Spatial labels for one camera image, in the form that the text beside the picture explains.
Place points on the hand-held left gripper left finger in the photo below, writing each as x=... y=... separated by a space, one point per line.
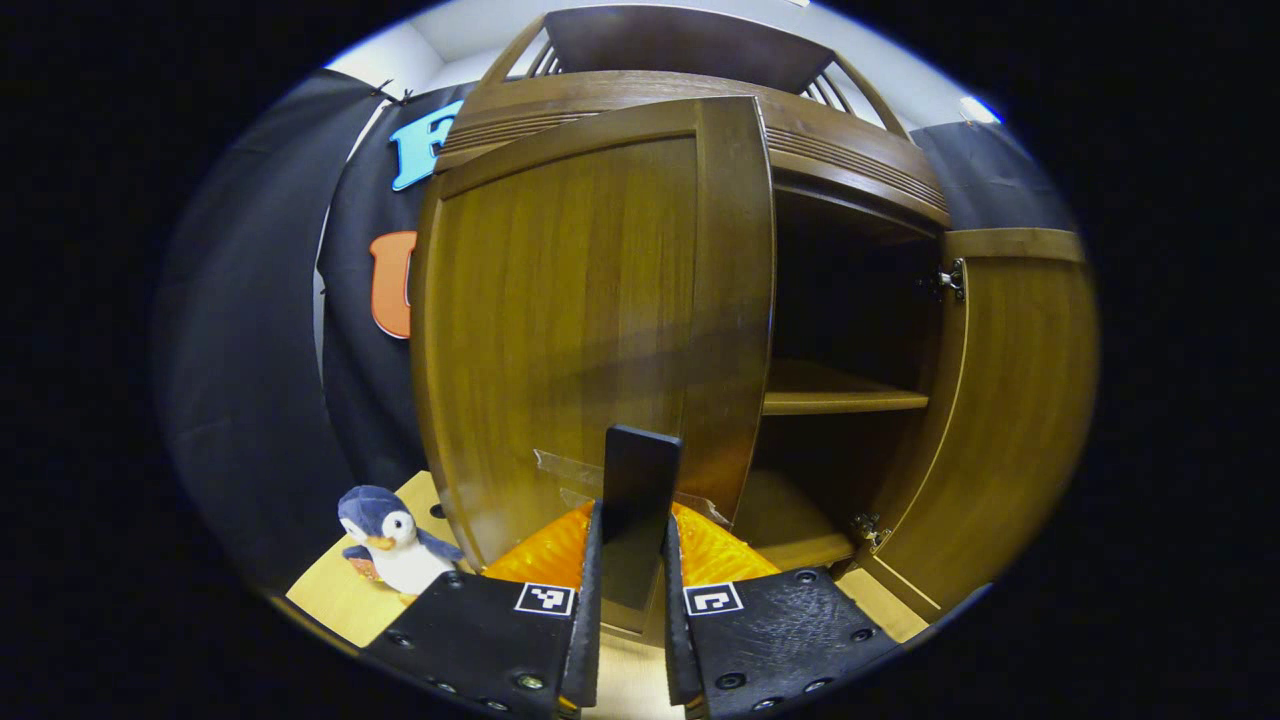
x=585 y=620

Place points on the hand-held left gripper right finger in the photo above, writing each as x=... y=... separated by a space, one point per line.
x=680 y=630

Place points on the wooden shoe cabinet door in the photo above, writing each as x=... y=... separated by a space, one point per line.
x=560 y=300
x=1020 y=400

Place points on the wooden double-door shoe cabinet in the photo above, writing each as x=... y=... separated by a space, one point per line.
x=680 y=40

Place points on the metal door hinge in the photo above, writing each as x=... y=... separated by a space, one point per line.
x=870 y=530
x=953 y=280

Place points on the penguin plush toy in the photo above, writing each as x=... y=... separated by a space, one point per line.
x=400 y=550

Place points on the wooden inner shelf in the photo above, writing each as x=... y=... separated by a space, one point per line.
x=830 y=395

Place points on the black backdrop cloth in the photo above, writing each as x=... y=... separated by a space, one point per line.
x=240 y=350

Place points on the wooden drawer with black knob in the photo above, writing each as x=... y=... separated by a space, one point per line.
x=850 y=130

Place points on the small ceiling light panel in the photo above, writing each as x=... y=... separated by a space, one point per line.
x=981 y=109

